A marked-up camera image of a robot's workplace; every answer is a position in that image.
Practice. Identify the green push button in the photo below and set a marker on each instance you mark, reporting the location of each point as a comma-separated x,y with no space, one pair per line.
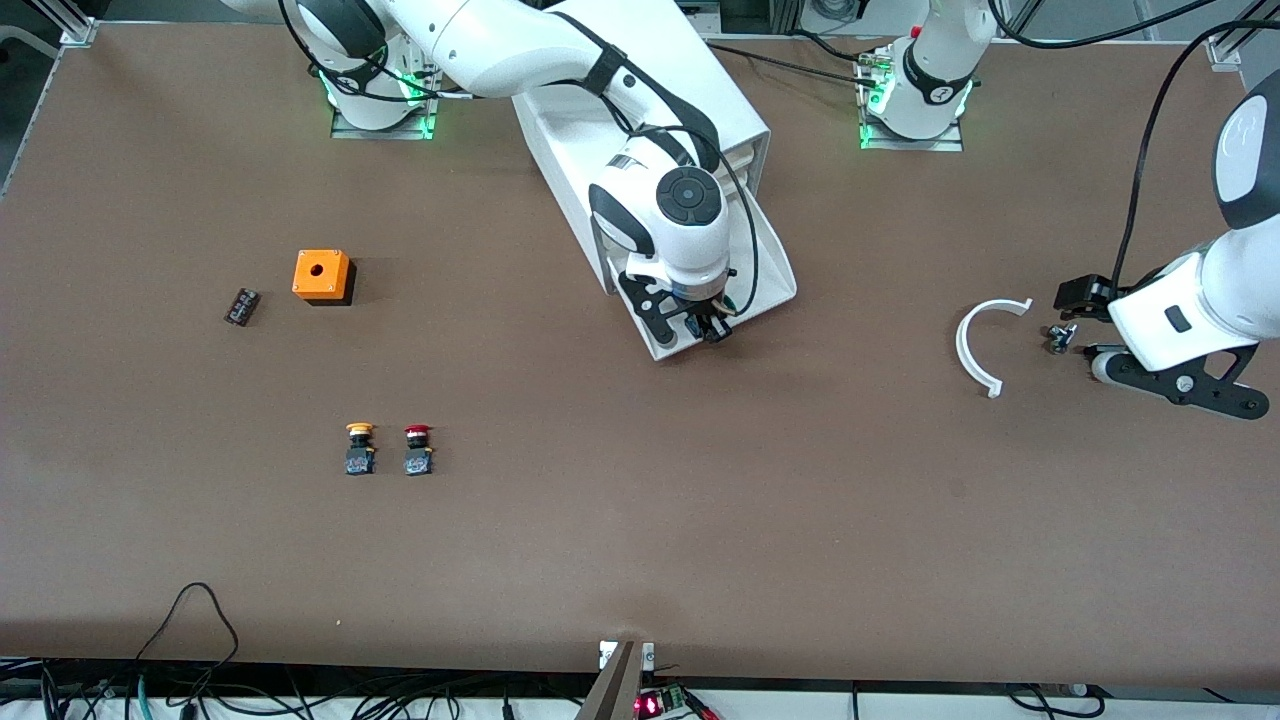
736,303

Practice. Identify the yellow push button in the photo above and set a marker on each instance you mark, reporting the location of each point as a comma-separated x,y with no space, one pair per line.
360,450

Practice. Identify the aluminium frame profile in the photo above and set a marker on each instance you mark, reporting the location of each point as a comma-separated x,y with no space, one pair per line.
65,25
1240,35

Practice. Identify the red push button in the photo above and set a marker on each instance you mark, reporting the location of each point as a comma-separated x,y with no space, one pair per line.
418,450

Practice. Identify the orange button enclosure box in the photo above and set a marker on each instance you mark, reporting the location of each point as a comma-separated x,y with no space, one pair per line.
320,275

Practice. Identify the small black terminal block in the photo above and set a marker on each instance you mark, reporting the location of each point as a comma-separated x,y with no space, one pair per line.
243,306

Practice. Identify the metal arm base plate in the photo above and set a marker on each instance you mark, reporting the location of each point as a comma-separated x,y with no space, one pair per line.
345,130
950,146

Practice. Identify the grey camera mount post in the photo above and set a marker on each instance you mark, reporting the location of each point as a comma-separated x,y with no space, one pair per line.
615,685

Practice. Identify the small grey metal part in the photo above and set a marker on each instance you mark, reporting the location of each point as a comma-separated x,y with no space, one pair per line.
1060,338

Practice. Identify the white curved plastic bracket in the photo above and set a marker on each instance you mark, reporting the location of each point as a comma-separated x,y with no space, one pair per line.
965,345

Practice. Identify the circuit board with red light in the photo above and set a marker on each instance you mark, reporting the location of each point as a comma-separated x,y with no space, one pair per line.
660,702

